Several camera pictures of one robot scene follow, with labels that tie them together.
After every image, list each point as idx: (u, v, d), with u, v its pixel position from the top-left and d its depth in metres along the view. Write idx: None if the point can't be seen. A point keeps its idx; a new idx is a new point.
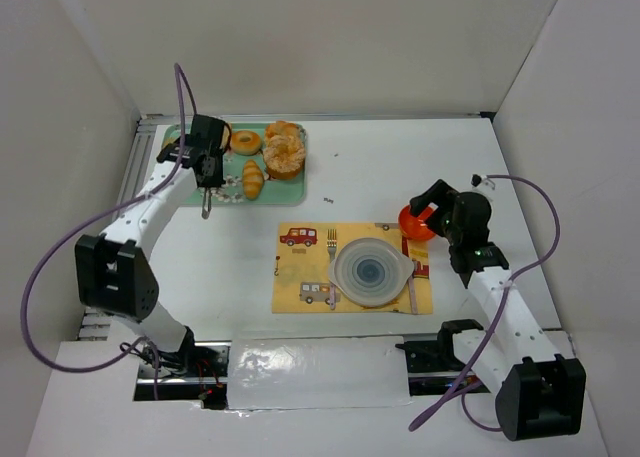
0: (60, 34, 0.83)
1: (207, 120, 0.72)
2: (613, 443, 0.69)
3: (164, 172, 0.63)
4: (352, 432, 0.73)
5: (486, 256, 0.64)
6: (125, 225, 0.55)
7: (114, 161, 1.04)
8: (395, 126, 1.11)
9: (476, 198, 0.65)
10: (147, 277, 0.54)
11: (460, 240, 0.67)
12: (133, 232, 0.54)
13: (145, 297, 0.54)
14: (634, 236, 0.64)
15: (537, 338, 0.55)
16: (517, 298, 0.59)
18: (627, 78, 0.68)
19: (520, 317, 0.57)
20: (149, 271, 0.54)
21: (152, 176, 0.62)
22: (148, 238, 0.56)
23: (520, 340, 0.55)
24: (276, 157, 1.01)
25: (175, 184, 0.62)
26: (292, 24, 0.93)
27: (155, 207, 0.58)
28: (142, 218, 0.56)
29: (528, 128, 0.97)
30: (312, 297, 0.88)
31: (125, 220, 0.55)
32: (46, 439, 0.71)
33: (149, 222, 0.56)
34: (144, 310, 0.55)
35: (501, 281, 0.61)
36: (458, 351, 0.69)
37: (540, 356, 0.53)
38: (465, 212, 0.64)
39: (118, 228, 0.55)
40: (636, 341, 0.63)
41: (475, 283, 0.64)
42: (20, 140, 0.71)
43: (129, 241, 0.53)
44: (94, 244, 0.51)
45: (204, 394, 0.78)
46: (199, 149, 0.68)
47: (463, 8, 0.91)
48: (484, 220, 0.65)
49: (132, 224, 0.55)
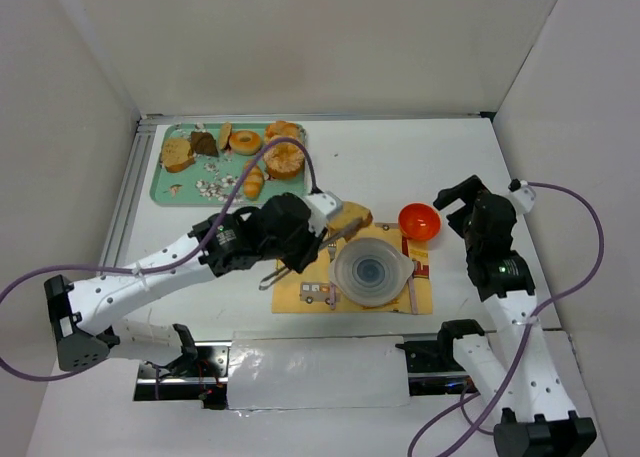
0: (60, 34, 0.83)
1: (280, 212, 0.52)
2: (613, 443, 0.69)
3: (177, 253, 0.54)
4: (352, 432, 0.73)
5: (511, 274, 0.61)
6: (88, 296, 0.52)
7: (114, 161, 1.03)
8: (395, 126, 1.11)
9: (499, 205, 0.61)
10: (80, 350, 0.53)
11: (479, 248, 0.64)
12: (87, 308, 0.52)
13: (81, 357, 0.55)
14: (634, 237, 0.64)
15: (553, 390, 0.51)
16: (539, 340, 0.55)
18: (627, 79, 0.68)
19: (539, 363, 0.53)
20: (92, 344, 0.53)
21: (166, 250, 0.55)
22: (105, 317, 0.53)
23: (534, 391, 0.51)
24: (276, 157, 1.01)
25: (175, 274, 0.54)
26: (292, 24, 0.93)
27: (133, 289, 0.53)
28: (109, 295, 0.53)
29: (528, 128, 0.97)
30: (312, 297, 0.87)
31: (95, 287, 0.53)
32: (46, 439, 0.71)
33: (113, 304, 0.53)
34: (81, 365, 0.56)
35: (524, 313, 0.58)
36: (456, 352, 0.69)
37: (554, 413, 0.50)
38: (488, 218, 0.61)
39: (87, 289, 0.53)
40: (637, 343, 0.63)
41: (493, 307, 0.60)
42: (20, 141, 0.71)
43: (75, 316, 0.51)
44: (54, 294, 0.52)
45: (204, 394, 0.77)
46: (238, 244, 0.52)
47: (463, 9, 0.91)
48: (508, 228, 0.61)
49: (96, 297, 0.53)
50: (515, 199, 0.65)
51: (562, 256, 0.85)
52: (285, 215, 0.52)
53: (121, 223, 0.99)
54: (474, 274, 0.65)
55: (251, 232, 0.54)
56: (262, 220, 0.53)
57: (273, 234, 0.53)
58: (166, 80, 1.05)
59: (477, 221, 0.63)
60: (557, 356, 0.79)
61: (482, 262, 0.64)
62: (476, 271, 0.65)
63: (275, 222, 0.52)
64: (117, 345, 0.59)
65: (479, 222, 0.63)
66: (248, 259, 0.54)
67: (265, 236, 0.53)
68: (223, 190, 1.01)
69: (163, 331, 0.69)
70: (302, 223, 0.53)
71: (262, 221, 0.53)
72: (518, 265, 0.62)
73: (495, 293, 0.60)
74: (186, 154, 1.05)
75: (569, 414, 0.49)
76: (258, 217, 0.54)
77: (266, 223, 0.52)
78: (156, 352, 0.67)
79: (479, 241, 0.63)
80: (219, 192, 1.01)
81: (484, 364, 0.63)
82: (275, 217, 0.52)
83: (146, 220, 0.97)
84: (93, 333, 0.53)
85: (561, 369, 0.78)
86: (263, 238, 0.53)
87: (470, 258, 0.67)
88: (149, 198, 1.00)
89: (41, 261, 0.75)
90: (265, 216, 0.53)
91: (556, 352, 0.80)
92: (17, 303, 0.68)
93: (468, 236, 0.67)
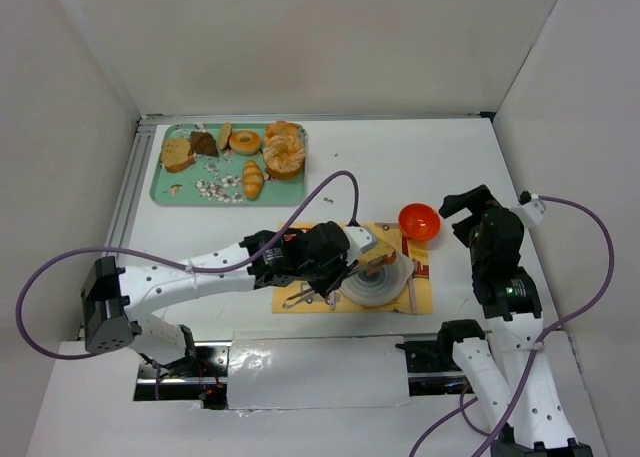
0: (60, 34, 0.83)
1: (323, 240, 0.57)
2: (613, 443, 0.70)
3: (227, 258, 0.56)
4: (352, 432, 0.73)
5: (518, 295, 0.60)
6: (140, 282, 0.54)
7: (114, 161, 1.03)
8: (396, 126, 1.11)
9: (508, 220, 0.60)
10: (110, 336, 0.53)
11: (485, 264, 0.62)
12: (136, 293, 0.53)
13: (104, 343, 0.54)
14: (634, 237, 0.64)
15: (553, 417, 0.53)
16: (543, 369, 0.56)
18: (627, 80, 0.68)
19: (542, 390, 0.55)
20: (125, 328, 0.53)
21: (218, 254, 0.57)
22: (150, 305, 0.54)
23: (536, 418, 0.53)
24: (276, 157, 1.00)
25: (223, 278, 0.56)
26: (292, 24, 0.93)
27: (181, 284, 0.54)
28: (159, 285, 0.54)
29: (528, 128, 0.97)
30: (312, 297, 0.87)
31: (147, 274, 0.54)
32: (46, 439, 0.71)
33: (160, 294, 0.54)
34: (104, 351, 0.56)
35: (529, 338, 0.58)
36: (454, 353, 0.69)
37: (554, 441, 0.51)
38: (496, 235, 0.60)
39: (138, 275, 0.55)
40: (637, 343, 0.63)
41: (498, 328, 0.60)
42: (21, 140, 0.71)
43: (123, 299, 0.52)
44: (103, 273, 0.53)
45: (204, 394, 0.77)
46: (281, 263, 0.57)
47: (463, 9, 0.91)
48: (516, 246, 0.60)
49: (146, 284, 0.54)
50: (525, 214, 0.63)
51: (562, 256, 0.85)
52: (328, 243, 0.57)
53: (121, 223, 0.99)
54: (480, 291, 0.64)
55: (295, 252, 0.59)
56: (307, 243, 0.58)
57: (314, 257, 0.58)
58: (166, 81, 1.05)
59: (484, 236, 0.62)
60: (557, 356, 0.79)
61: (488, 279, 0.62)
62: (481, 288, 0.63)
63: (317, 248, 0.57)
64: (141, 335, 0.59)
65: (486, 238, 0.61)
66: (286, 277, 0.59)
67: (306, 256, 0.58)
68: (223, 190, 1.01)
69: (172, 330, 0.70)
70: (343, 251, 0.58)
71: (307, 243, 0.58)
72: (525, 284, 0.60)
73: (502, 317, 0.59)
74: (186, 154, 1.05)
75: (568, 442, 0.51)
76: (303, 239, 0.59)
77: (310, 245, 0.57)
78: (161, 350, 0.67)
79: (486, 258, 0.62)
80: (219, 193, 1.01)
81: (480, 373, 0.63)
82: (319, 242, 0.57)
83: (146, 221, 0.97)
84: (131, 319, 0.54)
85: (562, 369, 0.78)
86: (304, 259, 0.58)
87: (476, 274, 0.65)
88: (149, 198, 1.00)
89: (41, 261, 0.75)
90: (310, 239, 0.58)
91: (556, 352, 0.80)
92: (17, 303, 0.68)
93: (474, 252, 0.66)
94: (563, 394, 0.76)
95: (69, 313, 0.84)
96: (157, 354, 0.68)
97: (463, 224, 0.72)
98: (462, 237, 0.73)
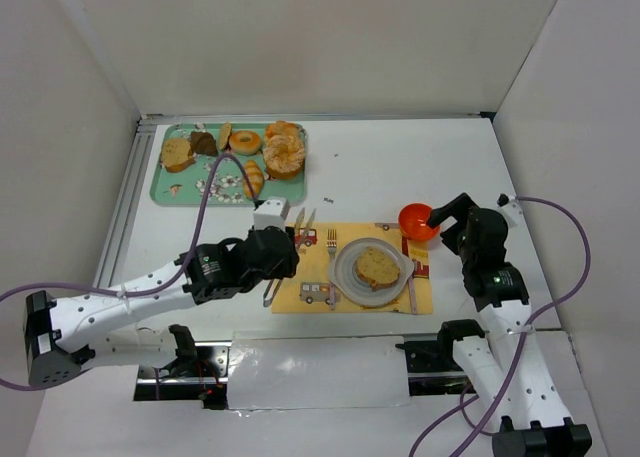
0: (60, 33, 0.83)
1: (259, 247, 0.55)
2: (613, 444, 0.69)
3: (160, 277, 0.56)
4: (351, 432, 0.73)
5: (506, 285, 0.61)
6: (71, 313, 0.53)
7: (114, 162, 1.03)
8: (395, 126, 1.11)
9: (490, 215, 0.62)
10: (49, 370, 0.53)
11: (474, 259, 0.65)
12: (69, 324, 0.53)
13: (52, 375, 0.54)
14: (634, 236, 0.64)
15: (548, 397, 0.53)
16: (534, 348, 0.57)
18: (627, 79, 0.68)
19: (535, 370, 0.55)
20: (61, 361, 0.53)
21: (149, 275, 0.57)
22: (85, 336, 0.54)
23: (530, 398, 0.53)
24: (276, 157, 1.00)
25: (158, 300, 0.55)
26: (292, 24, 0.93)
27: (115, 312, 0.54)
28: (90, 315, 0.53)
29: (528, 128, 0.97)
30: (312, 297, 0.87)
31: (78, 305, 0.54)
32: (46, 440, 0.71)
33: (93, 325, 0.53)
34: (52, 383, 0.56)
35: (519, 321, 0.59)
36: (454, 352, 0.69)
37: (550, 420, 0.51)
38: (480, 229, 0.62)
39: (71, 307, 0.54)
40: (637, 342, 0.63)
41: (489, 316, 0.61)
42: (20, 140, 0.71)
43: (55, 333, 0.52)
44: (34, 309, 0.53)
45: (204, 394, 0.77)
46: (220, 274, 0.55)
47: (464, 9, 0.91)
48: (501, 239, 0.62)
49: (78, 315, 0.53)
50: (504, 213, 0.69)
51: (561, 257, 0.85)
52: (265, 249, 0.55)
53: (121, 223, 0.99)
54: (470, 284, 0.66)
55: (236, 264, 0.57)
56: (246, 252, 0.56)
57: (256, 265, 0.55)
58: (166, 81, 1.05)
59: (470, 233, 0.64)
60: (557, 356, 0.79)
61: (477, 273, 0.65)
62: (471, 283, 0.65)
63: (252, 255, 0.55)
64: (92, 359, 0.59)
65: (472, 235, 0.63)
66: (233, 289, 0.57)
67: (245, 262, 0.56)
68: (224, 190, 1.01)
69: (153, 338, 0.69)
70: (280, 258, 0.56)
71: (245, 253, 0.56)
72: (513, 276, 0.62)
73: (491, 304, 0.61)
74: (186, 154, 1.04)
75: (564, 421, 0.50)
76: (241, 248, 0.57)
77: (249, 255, 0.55)
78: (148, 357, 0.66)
79: (473, 253, 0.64)
80: (220, 193, 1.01)
81: (479, 364, 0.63)
82: (255, 249, 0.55)
83: (146, 221, 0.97)
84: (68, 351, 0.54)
85: (562, 369, 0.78)
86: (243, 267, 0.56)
87: (465, 269, 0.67)
88: (149, 198, 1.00)
89: (41, 261, 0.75)
90: (247, 250, 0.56)
91: (557, 352, 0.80)
92: (17, 303, 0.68)
93: (463, 252, 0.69)
94: (563, 394, 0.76)
95: None
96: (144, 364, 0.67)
97: (449, 230, 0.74)
98: (451, 243, 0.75)
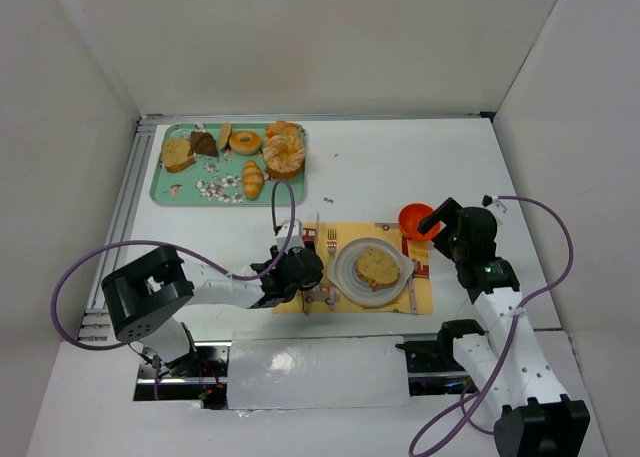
0: (61, 32, 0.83)
1: (302, 266, 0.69)
2: (614, 445, 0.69)
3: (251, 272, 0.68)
4: (351, 431, 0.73)
5: (497, 274, 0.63)
6: (196, 273, 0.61)
7: (114, 161, 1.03)
8: (395, 126, 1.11)
9: (480, 211, 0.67)
10: (153, 319, 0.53)
11: (466, 253, 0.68)
12: (196, 280, 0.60)
13: (135, 329, 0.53)
14: (634, 236, 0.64)
15: (544, 376, 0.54)
16: (526, 329, 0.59)
18: (627, 79, 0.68)
19: (528, 351, 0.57)
20: (170, 313, 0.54)
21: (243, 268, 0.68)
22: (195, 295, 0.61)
23: (526, 377, 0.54)
24: (276, 157, 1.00)
25: (246, 288, 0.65)
26: (292, 24, 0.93)
27: (222, 283, 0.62)
28: (209, 279, 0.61)
29: (528, 127, 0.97)
30: (312, 297, 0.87)
31: (201, 269, 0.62)
32: (46, 439, 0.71)
33: (208, 288, 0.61)
34: (127, 338, 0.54)
35: (511, 306, 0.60)
36: (455, 350, 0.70)
37: (546, 397, 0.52)
38: (471, 224, 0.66)
39: (195, 267, 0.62)
40: (637, 342, 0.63)
41: (483, 306, 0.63)
42: (20, 139, 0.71)
43: (188, 283, 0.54)
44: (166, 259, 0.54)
45: (204, 394, 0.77)
46: (274, 288, 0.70)
47: (464, 9, 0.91)
48: (490, 233, 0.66)
49: (200, 276, 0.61)
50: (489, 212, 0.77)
51: (560, 257, 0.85)
52: (306, 267, 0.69)
53: (121, 223, 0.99)
54: (464, 278, 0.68)
55: (280, 278, 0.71)
56: (289, 269, 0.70)
57: (296, 280, 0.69)
58: (167, 81, 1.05)
59: (461, 229, 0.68)
60: (557, 356, 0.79)
61: (470, 267, 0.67)
62: (465, 276, 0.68)
63: (304, 270, 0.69)
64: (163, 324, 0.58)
65: (464, 230, 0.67)
66: (275, 299, 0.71)
67: (291, 278, 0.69)
68: (223, 190, 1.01)
69: (180, 329, 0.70)
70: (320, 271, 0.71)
71: (289, 269, 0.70)
72: (504, 267, 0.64)
73: (483, 291, 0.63)
74: (186, 154, 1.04)
75: (561, 397, 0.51)
76: (285, 266, 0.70)
77: (292, 271, 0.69)
78: (166, 349, 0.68)
79: (466, 247, 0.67)
80: (220, 193, 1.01)
81: (478, 356, 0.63)
82: (299, 267, 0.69)
83: (146, 220, 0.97)
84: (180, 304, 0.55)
85: (562, 369, 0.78)
86: (288, 282, 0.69)
87: (458, 265, 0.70)
88: (149, 198, 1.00)
89: (42, 259, 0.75)
90: (291, 267, 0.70)
91: (556, 352, 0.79)
92: (17, 303, 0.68)
93: (455, 250, 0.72)
94: None
95: (69, 312, 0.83)
96: (160, 352, 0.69)
97: (441, 233, 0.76)
98: (443, 246, 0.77)
